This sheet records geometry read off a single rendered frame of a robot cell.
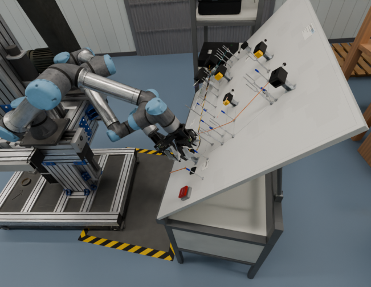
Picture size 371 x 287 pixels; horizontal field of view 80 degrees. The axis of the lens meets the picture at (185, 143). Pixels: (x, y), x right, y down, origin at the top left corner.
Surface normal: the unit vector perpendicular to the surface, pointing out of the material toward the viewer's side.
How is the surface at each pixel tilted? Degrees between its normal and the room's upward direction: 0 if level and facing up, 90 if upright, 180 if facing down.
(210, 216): 0
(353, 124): 50
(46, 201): 0
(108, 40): 90
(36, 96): 86
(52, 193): 0
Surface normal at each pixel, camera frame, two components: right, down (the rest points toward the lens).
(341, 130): -0.80, -0.51
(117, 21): -0.04, 0.74
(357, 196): -0.08, -0.67
